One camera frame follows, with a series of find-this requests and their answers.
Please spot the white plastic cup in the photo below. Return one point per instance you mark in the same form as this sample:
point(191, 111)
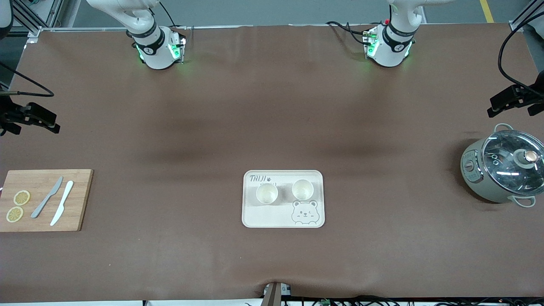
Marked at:
point(302, 190)
point(267, 194)

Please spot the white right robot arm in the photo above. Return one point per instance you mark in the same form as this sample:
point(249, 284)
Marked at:
point(154, 47)

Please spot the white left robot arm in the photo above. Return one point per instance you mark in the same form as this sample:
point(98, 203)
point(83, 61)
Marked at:
point(391, 47)

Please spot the brown table cover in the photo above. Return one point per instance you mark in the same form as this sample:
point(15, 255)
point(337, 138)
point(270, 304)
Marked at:
point(272, 106)

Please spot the white bear print tray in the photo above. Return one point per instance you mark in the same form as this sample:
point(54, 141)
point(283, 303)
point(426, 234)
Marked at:
point(272, 215)

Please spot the wooden cutting board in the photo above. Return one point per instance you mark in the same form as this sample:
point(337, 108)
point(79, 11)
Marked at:
point(78, 199)

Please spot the grey-green electric cooking pot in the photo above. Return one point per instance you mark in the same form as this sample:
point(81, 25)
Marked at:
point(471, 180)

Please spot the white plastic knife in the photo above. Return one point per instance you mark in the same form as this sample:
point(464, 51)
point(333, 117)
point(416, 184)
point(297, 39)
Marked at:
point(62, 203)

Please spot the grey plastic knife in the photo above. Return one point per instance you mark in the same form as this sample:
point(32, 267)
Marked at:
point(47, 198)

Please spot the glass pot lid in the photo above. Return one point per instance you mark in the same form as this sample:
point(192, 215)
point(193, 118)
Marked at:
point(505, 163)

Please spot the yellow lemon slice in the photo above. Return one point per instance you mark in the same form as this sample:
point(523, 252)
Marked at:
point(21, 197)
point(15, 214)

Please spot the grey table edge mount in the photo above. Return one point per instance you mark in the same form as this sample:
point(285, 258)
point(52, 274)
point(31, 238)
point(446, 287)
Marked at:
point(274, 294)

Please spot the black camera clamp mount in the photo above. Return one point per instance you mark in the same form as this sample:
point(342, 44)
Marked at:
point(508, 98)
point(36, 115)

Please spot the aluminium frame profile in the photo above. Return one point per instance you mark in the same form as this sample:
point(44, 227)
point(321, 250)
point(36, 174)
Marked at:
point(34, 29)
point(520, 19)

